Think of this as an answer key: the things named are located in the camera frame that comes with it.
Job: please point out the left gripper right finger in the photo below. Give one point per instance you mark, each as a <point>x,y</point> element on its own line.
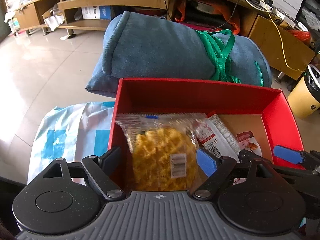
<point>217,171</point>

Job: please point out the clear yellow noodle snack bag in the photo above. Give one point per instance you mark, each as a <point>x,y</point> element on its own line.
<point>163,151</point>

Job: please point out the yellow trash bin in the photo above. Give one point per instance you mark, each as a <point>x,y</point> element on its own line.
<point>304,98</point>

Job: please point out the red white snack packet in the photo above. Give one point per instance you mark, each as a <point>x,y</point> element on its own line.
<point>220,137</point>

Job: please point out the blue checked tablecloth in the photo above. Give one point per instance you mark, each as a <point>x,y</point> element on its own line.
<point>73,133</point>

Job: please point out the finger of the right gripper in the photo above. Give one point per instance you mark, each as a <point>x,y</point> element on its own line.
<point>307,160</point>

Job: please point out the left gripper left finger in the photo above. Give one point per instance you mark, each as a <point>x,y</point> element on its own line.
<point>98,170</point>

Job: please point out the blue rolled blanket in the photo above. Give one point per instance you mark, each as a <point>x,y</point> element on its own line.
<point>143,46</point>

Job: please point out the orange plastic bag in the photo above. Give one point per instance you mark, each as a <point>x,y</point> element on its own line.
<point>207,15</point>

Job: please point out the wooden TV cabinet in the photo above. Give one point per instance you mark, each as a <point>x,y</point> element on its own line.
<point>258,20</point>

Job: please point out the red cardboard box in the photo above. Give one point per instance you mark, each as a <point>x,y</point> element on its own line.
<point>263,111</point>

